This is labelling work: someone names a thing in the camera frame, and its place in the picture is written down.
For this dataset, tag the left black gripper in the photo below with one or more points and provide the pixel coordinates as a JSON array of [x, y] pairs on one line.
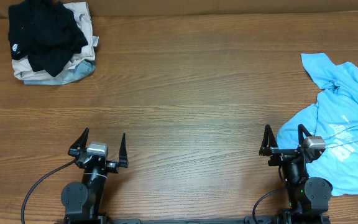
[[89, 162]]

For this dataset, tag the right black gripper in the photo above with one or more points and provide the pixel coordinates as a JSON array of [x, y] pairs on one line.
[[270, 146]]

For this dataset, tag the light blue printed t-shirt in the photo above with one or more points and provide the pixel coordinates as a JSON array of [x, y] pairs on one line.
[[334, 117]]

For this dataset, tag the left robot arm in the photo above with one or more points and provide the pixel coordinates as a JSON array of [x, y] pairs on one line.
[[82, 200]]

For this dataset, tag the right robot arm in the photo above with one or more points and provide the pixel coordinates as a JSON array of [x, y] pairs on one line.
[[308, 196]]

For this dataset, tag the grey-blue folded garment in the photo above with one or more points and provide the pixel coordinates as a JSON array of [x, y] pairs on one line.
[[81, 71]]

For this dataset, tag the beige folded garment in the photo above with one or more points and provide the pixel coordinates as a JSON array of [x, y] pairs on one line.
[[81, 14]]

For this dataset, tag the black garment on pile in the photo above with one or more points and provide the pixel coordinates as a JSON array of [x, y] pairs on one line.
[[46, 33]]

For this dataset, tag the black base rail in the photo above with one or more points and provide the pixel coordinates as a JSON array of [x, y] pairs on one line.
[[246, 220]]

